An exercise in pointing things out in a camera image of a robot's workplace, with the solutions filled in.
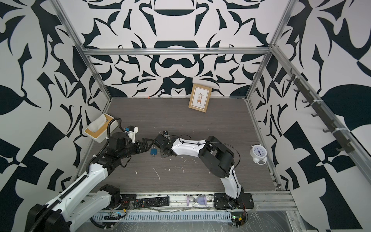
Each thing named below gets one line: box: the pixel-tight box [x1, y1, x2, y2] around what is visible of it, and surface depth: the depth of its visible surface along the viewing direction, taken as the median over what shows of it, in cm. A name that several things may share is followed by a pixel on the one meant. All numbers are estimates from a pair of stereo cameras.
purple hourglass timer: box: [186, 195, 207, 206], surface depth 75 cm
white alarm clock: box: [249, 144, 268, 166], surface depth 90 cm
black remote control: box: [133, 196, 170, 209], surface depth 74 cm
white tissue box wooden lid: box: [84, 113, 115, 143], surface depth 97 cm
